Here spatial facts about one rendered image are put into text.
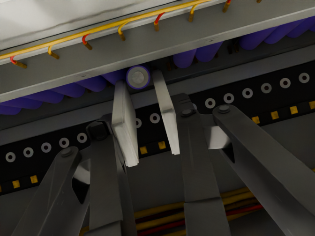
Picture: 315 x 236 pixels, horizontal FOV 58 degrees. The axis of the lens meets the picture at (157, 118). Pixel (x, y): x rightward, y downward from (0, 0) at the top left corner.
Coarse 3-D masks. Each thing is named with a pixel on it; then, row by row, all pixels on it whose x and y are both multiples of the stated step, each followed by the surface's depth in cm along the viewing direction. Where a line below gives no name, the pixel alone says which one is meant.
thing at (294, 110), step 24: (288, 72) 30; (312, 72) 30; (192, 96) 31; (216, 96) 31; (240, 96) 30; (264, 96) 30; (288, 96) 30; (312, 96) 30; (144, 120) 31; (264, 120) 30; (24, 144) 31; (72, 144) 31; (144, 144) 30; (168, 144) 30; (0, 168) 31; (24, 168) 31; (48, 168) 31; (0, 192) 31
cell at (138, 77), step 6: (132, 66) 21; (138, 66) 21; (144, 66) 21; (132, 72) 21; (138, 72) 20; (144, 72) 21; (126, 78) 21; (132, 78) 21; (138, 78) 21; (144, 78) 21; (132, 84) 21; (138, 84) 21; (144, 84) 21
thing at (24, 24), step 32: (0, 0) 12; (32, 0) 12; (64, 0) 13; (96, 0) 14; (128, 0) 15; (160, 0) 16; (0, 32) 14; (32, 32) 15; (256, 64) 30; (288, 64) 30; (32, 128) 31; (64, 128) 31
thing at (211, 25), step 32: (256, 0) 17; (288, 0) 16; (128, 32) 17; (160, 32) 17; (192, 32) 17; (224, 32) 17; (32, 64) 17; (64, 64) 17; (96, 64) 17; (128, 64) 18; (0, 96) 17
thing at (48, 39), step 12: (180, 0) 16; (192, 0) 16; (216, 0) 16; (144, 12) 16; (168, 12) 16; (180, 12) 16; (96, 24) 16; (132, 24) 16; (60, 36) 16; (96, 36) 17; (12, 48) 16; (24, 48) 16; (0, 60) 16
